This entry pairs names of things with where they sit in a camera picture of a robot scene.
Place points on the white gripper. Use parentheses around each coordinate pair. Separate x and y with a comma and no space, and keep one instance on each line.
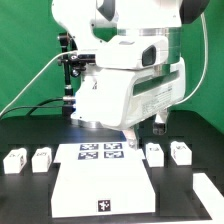
(119,99)

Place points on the white square table top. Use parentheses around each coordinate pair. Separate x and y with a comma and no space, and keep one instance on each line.
(102,187)

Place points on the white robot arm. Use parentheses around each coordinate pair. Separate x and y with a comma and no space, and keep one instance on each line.
(93,23)

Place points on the white base tag plate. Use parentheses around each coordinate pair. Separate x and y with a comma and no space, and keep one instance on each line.
(96,151)

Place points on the white obstacle bar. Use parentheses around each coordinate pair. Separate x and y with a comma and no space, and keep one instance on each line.
(210,197)

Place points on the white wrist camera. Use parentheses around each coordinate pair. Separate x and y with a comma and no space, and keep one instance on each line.
(133,52)

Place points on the black camera stand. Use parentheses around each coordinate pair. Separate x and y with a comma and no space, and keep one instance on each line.
(67,73)

